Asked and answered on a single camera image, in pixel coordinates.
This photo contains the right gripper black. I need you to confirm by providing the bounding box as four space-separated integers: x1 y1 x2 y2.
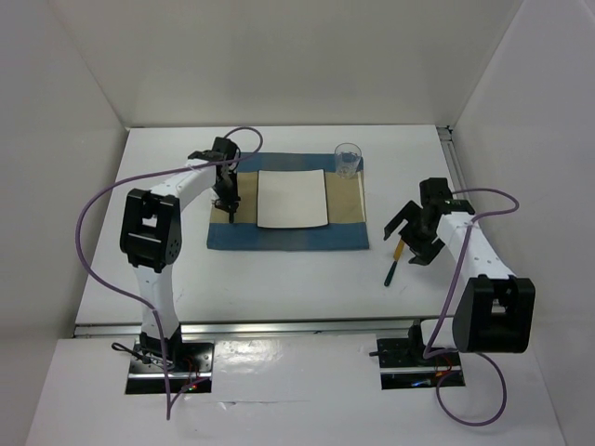
385 200 446 267

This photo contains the gold knife green handle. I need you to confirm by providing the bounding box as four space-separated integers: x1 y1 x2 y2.
383 239 405 287

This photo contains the square white plate dark rim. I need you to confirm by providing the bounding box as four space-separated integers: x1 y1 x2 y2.
257 169 329 230

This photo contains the blue beige white cloth placemat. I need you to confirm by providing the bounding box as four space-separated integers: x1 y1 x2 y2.
206 152 369 252

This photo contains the clear plastic cup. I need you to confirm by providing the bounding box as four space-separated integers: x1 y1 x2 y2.
334 142 362 179

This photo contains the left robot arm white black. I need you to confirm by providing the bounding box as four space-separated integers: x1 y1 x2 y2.
120 137 241 371

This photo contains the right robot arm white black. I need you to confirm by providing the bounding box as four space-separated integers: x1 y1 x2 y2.
384 177 536 364

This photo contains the right side aluminium rail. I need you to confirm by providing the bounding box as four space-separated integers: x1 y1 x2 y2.
436 125 508 317

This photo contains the aluminium rail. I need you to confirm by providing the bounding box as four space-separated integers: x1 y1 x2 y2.
72 315 438 338
436 125 508 317

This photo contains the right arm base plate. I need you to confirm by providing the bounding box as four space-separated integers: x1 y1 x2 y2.
368 320 466 390

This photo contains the front aluminium rail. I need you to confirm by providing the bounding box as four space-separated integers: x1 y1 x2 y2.
72 315 438 338

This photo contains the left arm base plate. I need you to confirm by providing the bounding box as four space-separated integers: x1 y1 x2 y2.
111 342 215 395

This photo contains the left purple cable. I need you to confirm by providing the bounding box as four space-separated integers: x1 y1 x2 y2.
76 126 265 420

